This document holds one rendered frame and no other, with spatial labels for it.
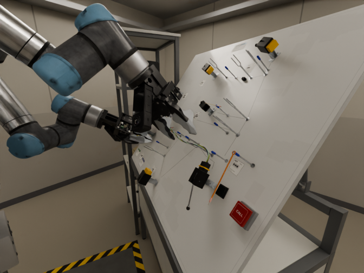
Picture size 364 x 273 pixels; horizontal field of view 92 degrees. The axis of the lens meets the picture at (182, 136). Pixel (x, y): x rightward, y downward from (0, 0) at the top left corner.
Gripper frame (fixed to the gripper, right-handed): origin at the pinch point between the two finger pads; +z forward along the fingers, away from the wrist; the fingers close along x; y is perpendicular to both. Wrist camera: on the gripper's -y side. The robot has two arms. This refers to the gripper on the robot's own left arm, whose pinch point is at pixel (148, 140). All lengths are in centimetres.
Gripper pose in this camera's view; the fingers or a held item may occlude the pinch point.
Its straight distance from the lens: 75.2
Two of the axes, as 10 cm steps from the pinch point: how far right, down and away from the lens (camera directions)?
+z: 8.7, 3.7, 3.1
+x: 2.0, -8.6, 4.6
